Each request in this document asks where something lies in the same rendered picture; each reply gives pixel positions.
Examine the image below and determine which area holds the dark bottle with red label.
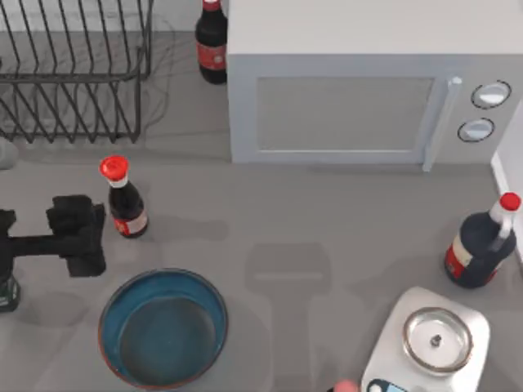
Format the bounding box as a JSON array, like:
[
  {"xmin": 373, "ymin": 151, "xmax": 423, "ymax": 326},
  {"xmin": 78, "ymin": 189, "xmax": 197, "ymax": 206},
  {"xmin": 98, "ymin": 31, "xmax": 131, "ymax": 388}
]
[{"xmin": 194, "ymin": 0, "xmax": 229, "ymax": 86}]

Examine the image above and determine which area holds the large red-capped dark jug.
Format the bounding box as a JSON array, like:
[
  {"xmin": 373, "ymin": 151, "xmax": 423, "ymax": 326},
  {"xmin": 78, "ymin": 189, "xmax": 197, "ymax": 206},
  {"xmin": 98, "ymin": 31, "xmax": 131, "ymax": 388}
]
[{"xmin": 444, "ymin": 192, "xmax": 522, "ymax": 290}]

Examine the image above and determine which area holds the pale grey microwave oven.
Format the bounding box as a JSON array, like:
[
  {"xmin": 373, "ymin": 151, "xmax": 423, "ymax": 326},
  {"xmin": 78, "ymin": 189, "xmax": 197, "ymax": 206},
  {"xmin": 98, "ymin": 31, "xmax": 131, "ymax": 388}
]
[{"xmin": 226, "ymin": 0, "xmax": 523, "ymax": 173}]

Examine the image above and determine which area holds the blue bowl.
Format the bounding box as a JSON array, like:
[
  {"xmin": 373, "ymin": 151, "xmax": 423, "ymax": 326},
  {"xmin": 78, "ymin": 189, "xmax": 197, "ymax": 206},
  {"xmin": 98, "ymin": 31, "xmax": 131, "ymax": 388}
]
[{"xmin": 97, "ymin": 268, "xmax": 229, "ymax": 390}]

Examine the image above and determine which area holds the small red-capped dark sauce bottle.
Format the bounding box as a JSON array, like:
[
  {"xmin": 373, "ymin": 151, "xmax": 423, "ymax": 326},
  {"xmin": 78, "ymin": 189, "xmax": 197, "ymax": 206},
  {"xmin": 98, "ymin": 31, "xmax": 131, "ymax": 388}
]
[{"xmin": 98, "ymin": 154, "xmax": 150, "ymax": 240}]

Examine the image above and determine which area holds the dark wire dish rack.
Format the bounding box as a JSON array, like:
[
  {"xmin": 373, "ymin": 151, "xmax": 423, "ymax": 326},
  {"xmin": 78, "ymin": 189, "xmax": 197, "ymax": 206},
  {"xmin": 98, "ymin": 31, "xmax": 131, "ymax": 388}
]
[{"xmin": 0, "ymin": 0, "xmax": 155, "ymax": 145}]

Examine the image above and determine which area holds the pale microwave door handle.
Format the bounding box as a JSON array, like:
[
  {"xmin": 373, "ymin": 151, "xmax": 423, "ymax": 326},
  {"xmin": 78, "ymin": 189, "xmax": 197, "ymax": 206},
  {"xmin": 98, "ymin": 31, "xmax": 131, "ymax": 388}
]
[{"xmin": 422, "ymin": 75, "xmax": 463, "ymax": 173}]

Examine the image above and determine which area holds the round metal scale pan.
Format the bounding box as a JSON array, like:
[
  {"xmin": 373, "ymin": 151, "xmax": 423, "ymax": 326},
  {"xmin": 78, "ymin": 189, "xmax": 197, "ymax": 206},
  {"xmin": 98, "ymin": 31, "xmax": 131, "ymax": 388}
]
[{"xmin": 403, "ymin": 306, "xmax": 474, "ymax": 374}]

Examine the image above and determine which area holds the silver kitchen scale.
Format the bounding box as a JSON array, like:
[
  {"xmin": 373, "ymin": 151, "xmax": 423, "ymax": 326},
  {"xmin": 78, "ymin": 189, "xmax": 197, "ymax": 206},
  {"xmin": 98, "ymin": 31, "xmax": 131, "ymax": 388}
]
[{"xmin": 360, "ymin": 286, "xmax": 490, "ymax": 392}]

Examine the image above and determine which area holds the grey rounded object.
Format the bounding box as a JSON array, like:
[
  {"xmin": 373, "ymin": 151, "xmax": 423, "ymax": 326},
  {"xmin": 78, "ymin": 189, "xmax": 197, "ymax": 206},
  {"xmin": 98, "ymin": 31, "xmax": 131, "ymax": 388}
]
[{"xmin": 0, "ymin": 137, "xmax": 20, "ymax": 171}]

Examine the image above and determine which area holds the microwave oven door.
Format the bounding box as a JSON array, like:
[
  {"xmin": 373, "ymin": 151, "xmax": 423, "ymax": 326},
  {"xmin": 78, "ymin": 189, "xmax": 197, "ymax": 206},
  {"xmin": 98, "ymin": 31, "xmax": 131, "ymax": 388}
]
[{"xmin": 226, "ymin": 55, "xmax": 453, "ymax": 165}]

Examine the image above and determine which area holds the round microwave knob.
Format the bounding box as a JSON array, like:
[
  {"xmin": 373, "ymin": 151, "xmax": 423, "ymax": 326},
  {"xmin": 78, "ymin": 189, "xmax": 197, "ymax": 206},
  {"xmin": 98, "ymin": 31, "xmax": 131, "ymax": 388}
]
[
  {"xmin": 457, "ymin": 118, "xmax": 496, "ymax": 144},
  {"xmin": 471, "ymin": 80, "xmax": 512, "ymax": 109}
]

